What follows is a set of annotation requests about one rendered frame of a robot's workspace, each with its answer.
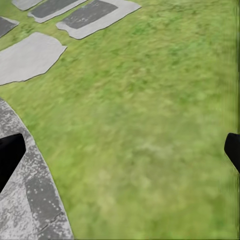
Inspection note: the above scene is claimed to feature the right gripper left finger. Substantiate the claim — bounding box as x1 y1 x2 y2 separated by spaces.
0 133 26 193

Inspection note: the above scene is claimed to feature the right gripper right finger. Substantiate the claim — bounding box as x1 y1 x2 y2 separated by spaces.
224 133 240 173

